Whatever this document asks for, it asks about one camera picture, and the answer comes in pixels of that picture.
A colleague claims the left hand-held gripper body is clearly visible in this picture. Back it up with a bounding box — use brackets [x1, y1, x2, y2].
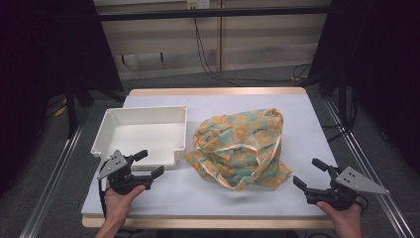
[97, 149, 153, 195]

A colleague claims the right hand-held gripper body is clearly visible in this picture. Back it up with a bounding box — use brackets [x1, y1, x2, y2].
[305, 166, 390, 212]

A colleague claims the white plastic bin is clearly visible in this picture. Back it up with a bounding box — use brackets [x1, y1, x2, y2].
[90, 105, 188, 172]

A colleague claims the orange and teal patterned bag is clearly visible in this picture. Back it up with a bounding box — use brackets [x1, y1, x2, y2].
[183, 107, 293, 192]

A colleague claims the person's left hand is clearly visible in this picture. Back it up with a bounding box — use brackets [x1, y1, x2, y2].
[104, 183, 147, 226]

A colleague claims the person's right hand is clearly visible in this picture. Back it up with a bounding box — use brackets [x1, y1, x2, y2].
[316, 200, 364, 232]

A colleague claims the white table mat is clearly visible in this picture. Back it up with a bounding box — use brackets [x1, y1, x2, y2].
[80, 93, 342, 218]

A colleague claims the black stand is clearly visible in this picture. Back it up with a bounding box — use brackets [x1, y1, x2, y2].
[64, 78, 127, 139]

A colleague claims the wooden table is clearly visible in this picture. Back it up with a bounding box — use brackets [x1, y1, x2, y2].
[81, 86, 335, 230]

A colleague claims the black curtain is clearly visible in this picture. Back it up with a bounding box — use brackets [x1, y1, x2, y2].
[308, 0, 420, 175]
[0, 0, 124, 197]

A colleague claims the light wooden cabinet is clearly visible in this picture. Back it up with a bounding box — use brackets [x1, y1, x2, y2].
[92, 0, 332, 81]

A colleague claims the black horizontal bar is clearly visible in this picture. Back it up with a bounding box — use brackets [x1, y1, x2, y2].
[98, 5, 332, 22]

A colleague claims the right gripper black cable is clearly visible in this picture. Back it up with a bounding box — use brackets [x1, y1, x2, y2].
[358, 194, 369, 216]

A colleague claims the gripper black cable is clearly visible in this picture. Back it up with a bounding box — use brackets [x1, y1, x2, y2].
[97, 178, 109, 220]
[358, 194, 369, 216]

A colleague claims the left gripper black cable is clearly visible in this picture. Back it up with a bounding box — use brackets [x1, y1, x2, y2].
[97, 178, 109, 220]

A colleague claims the aluminium floor rail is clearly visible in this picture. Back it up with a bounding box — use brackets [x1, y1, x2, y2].
[324, 98, 416, 238]
[19, 120, 85, 238]

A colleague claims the black floor cable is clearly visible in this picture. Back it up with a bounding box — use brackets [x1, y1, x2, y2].
[192, 16, 313, 87]

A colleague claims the white wall socket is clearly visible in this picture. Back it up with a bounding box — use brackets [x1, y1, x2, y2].
[186, 0, 211, 10]

